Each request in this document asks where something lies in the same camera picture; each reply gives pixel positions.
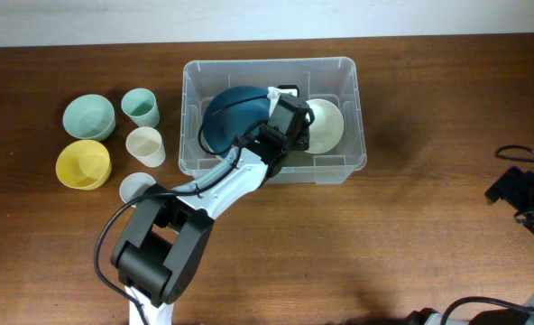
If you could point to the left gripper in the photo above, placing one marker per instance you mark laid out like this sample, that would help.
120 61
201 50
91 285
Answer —
304 141

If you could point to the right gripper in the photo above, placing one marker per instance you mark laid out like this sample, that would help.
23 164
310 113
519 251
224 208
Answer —
512 187

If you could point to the white small bowl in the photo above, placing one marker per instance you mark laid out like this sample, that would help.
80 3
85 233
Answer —
327 129

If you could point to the dark blue bowl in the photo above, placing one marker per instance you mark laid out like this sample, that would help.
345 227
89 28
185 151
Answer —
229 114

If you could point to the mint green cup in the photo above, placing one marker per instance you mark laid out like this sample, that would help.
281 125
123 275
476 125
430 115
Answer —
140 105

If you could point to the mint green small bowl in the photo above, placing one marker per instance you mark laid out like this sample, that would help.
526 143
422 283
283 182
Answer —
89 117

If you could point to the yellow small bowl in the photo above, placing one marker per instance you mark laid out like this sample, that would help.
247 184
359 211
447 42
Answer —
84 165

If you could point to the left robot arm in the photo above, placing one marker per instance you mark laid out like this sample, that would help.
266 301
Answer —
160 249

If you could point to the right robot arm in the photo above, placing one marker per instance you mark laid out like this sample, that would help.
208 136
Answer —
502 313

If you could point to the clear plastic storage bin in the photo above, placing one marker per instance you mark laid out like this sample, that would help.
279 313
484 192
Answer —
333 79

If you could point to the cream white cup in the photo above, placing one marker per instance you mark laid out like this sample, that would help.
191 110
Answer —
146 145

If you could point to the grey cup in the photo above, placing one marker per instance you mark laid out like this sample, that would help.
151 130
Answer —
135 185

